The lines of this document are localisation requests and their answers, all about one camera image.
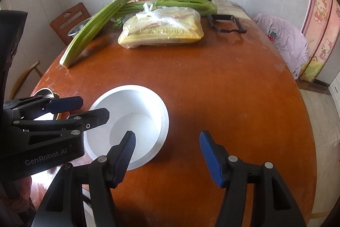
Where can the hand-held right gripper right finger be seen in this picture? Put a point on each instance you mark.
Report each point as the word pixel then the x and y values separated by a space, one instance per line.
pixel 211 160

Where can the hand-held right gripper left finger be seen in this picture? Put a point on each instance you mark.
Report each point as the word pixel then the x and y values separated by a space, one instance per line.
pixel 124 157

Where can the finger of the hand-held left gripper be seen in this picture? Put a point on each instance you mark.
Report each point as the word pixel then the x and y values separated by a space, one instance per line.
pixel 93 116
pixel 66 104

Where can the white bowl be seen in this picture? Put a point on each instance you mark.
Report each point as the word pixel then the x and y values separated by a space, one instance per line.
pixel 138 102

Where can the steel plate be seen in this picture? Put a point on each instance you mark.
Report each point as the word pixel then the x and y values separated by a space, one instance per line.
pixel 46 92

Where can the curved-back wooden chair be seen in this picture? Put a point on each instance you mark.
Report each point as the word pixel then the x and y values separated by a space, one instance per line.
pixel 26 74

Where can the steel bowl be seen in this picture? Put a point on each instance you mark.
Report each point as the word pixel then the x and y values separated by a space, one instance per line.
pixel 77 29

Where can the thick celery bunch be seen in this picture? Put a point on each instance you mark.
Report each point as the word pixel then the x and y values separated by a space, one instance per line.
pixel 87 30

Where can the slatted wooden chair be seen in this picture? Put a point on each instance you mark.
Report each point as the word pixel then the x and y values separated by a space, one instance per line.
pixel 57 25

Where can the bag of yellow corn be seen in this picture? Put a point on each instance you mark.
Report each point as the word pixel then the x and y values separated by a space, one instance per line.
pixel 159 32

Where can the pink garment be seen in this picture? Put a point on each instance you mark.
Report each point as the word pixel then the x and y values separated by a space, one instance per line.
pixel 281 38

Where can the thin celery bunch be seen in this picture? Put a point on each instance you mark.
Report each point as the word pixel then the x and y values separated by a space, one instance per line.
pixel 186 2

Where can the cartoon printed cabinet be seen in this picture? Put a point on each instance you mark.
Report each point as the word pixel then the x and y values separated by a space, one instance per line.
pixel 322 30

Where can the black plastic frame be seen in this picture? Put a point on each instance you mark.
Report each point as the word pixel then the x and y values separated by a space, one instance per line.
pixel 239 24

